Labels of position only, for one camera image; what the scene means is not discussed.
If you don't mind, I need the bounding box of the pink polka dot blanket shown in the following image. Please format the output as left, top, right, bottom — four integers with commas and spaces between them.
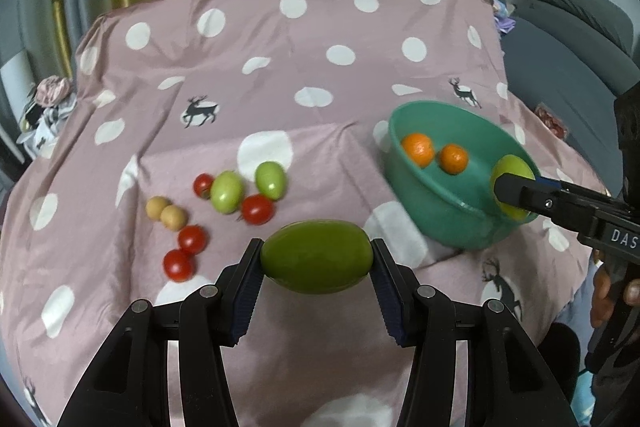
0, 0, 613, 427

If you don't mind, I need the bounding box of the pink crumpled cloth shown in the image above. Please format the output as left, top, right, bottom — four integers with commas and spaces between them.
32, 76, 76, 105

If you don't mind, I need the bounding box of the green plastic bowl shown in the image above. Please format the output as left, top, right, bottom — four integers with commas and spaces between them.
387, 101, 542, 250

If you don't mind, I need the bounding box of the red tomato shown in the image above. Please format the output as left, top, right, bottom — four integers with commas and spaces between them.
193, 173, 216, 198
178, 225, 207, 255
241, 194, 276, 225
163, 249, 196, 282

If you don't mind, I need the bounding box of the orange mandarin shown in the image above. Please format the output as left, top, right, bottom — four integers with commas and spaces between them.
401, 133, 437, 168
437, 143, 470, 175

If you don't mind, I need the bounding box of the yellow-green tomato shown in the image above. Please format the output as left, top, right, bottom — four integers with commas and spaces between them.
490, 154, 536, 223

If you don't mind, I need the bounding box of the grey sofa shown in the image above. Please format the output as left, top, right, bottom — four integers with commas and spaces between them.
500, 0, 640, 162

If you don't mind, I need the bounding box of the pastel purple cloth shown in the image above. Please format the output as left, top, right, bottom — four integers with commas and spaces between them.
492, 0, 516, 38

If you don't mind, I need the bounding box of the small tan round fruit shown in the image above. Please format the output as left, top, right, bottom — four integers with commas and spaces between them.
146, 197, 171, 222
161, 205, 188, 232

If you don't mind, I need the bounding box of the white patterned cloth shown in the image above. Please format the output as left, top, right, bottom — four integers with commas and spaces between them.
17, 97, 78, 148

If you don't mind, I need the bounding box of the oval green tomato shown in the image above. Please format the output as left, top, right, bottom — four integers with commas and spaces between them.
260, 219, 374, 295

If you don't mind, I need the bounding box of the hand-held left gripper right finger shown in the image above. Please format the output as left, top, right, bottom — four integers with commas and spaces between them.
369, 238, 573, 427

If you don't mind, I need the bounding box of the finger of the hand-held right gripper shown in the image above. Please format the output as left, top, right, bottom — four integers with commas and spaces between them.
536, 177, 622, 204
492, 173, 602, 234

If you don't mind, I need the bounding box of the red printed packet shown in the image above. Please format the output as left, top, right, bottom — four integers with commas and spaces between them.
535, 103, 568, 138

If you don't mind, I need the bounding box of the person's right hand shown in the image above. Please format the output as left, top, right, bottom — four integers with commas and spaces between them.
590, 263, 640, 329

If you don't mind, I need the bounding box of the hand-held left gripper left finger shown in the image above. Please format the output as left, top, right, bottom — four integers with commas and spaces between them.
62, 238, 266, 427

